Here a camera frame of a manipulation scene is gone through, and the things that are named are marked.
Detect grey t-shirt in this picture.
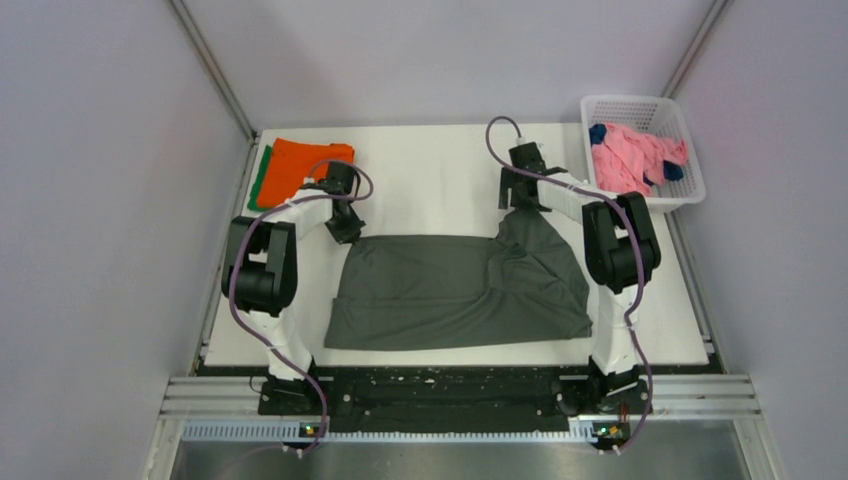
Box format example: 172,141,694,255
324,210,592,351

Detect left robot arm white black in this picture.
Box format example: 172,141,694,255
221,160,374,415

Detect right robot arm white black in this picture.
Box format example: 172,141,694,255
500,142,661,415

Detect folded orange t-shirt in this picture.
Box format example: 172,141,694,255
258,138,355,210

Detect folded green t-shirt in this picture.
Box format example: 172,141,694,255
246,145,272,212

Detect pink crumpled t-shirt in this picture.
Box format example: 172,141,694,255
589,121,689,197

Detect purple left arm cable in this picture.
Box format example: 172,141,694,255
226,158,375,455

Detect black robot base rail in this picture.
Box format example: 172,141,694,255
198,362,723,435

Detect white slotted cable duct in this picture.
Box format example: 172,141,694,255
181,419,624,444

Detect aluminium frame post right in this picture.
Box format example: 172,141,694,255
662,0,734,99

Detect aluminium frame post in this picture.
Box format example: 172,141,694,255
165,0,257,141
662,0,734,99

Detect aluminium frame post left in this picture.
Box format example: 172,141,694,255
165,0,257,141

